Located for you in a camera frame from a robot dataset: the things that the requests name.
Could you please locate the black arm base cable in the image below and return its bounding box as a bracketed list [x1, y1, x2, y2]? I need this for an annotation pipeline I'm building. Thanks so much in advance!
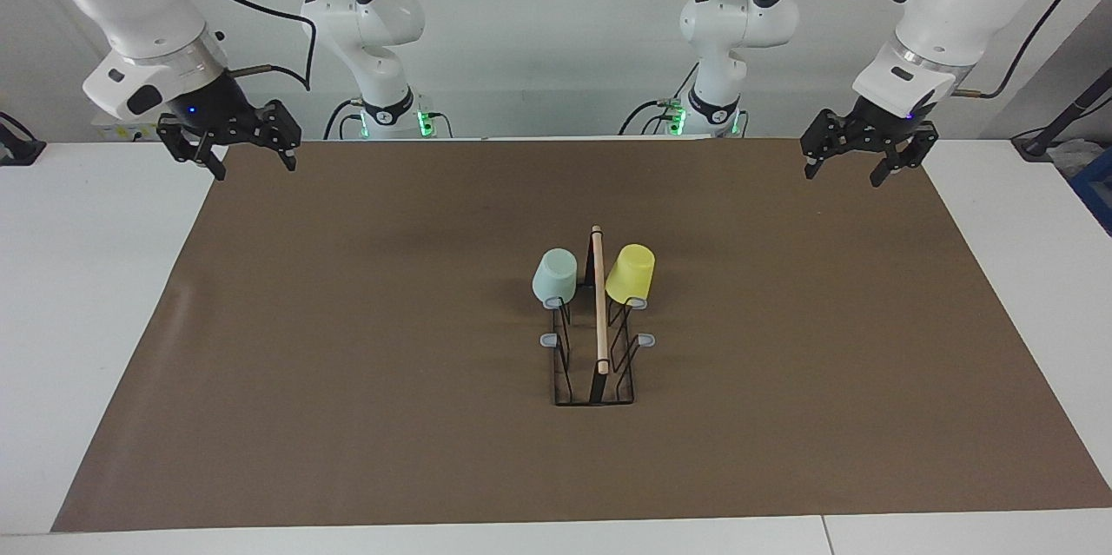
[619, 60, 700, 136]
[324, 97, 366, 141]

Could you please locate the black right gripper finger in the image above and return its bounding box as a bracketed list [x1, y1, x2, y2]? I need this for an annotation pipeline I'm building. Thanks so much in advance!
[156, 119, 228, 182]
[259, 99, 302, 172]

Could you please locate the black table clamp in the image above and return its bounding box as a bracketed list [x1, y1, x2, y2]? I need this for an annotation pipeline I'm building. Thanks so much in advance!
[0, 112, 46, 167]

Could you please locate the black left arm base cable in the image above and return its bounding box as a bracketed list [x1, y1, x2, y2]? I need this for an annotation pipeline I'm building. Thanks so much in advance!
[619, 60, 700, 136]

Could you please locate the green plastic cup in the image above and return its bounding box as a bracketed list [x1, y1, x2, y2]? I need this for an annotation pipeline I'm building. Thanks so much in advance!
[532, 248, 579, 310]

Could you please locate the blue box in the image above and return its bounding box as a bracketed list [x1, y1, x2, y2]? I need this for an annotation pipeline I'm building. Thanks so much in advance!
[1067, 147, 1112, 236]

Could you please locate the black right arm base cable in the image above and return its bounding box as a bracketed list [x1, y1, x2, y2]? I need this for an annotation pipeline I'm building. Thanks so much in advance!
[324, 97, 366, 141]

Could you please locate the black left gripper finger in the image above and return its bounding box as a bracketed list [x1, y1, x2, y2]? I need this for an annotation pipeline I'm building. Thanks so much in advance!
[799, 109, 851, 181]
[870, 125, 939, 188]

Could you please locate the yellow plastic cup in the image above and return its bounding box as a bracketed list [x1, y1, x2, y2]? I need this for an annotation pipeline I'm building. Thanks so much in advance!
[605, 244, 656, 308]

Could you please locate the brown table mat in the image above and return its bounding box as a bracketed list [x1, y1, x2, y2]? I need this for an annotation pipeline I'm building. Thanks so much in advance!
[50, 138, 1112, 533]

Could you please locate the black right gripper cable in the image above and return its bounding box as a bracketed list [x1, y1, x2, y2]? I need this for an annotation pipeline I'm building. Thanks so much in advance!
[156, 0, 315, 94]

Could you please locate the white power strip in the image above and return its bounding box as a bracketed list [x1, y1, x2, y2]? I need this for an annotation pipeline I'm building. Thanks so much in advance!
[91, 108, 168, 142]

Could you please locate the black wire rack wooden handle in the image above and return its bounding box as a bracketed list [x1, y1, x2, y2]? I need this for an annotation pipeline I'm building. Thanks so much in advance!
[540, 225, 657, 406]

